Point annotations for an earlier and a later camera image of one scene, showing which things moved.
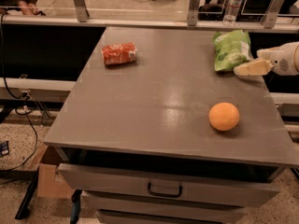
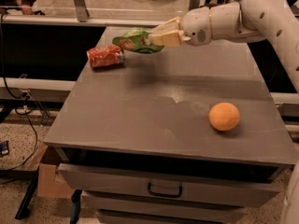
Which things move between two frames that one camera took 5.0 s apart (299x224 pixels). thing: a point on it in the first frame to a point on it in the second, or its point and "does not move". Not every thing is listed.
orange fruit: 223,116 does not move
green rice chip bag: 232,49 to 135,39
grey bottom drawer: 173,216 does not move
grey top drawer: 164,186 does not move
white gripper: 284,61 to 196,28
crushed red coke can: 120,53 to 106,55
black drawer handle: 163,194 does not move
